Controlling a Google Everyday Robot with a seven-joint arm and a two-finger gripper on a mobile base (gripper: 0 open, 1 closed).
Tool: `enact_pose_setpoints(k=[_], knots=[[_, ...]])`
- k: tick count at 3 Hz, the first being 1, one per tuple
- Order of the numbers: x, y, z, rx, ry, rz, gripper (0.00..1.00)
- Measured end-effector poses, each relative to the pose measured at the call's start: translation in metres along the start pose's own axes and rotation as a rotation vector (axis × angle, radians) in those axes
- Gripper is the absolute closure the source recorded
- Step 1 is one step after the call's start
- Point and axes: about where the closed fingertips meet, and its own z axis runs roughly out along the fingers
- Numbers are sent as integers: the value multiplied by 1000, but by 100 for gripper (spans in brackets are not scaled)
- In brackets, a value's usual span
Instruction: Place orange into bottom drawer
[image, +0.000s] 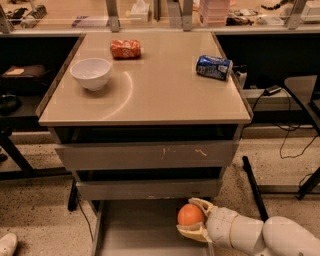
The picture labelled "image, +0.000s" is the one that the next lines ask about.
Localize black floor stand leg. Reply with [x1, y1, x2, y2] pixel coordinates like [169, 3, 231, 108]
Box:
[242, 156, 269, 222]

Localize crushed orange soda can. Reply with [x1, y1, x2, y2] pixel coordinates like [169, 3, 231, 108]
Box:
[110, 39, 141, 59]

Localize black power adapter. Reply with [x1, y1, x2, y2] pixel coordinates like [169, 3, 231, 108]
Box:
[263, 85, 281, 96]

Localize white shoe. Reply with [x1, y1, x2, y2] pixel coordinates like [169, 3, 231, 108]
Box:
[0, 233, 18, 256]

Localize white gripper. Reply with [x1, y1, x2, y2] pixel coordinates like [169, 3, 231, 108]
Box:
[176, 198, 238, 248]

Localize crushed blue soda can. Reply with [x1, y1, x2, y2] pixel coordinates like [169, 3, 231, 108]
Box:
[196, 55, 233, 81]

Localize orange fruit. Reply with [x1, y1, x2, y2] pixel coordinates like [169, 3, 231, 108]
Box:
[177, 203, 205, 226]

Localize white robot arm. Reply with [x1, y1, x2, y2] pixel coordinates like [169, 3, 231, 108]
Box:
[176, 198, 320, 256]

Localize middle grey drawer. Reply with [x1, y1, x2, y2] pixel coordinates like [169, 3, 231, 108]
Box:
[76, 179, 222, 200]

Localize pink stacked box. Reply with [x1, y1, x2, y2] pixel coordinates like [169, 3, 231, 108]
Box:
[198, 0, 230, 26]

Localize grey drawer cabinet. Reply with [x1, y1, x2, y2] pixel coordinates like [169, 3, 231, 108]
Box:
[34, 30, 254, 256]

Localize white tissue box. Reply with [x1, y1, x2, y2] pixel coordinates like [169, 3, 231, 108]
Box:
[130, 0, 150, 22]

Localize white ceramic bowl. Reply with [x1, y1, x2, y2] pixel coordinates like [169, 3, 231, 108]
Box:
[70, 58, 112, 91]

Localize open bottom grey drawer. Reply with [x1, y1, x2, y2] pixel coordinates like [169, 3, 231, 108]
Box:
[91, 199, 215, 256]

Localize top grey drawer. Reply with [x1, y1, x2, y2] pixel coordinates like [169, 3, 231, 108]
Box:
[56, 140, 238, 171]

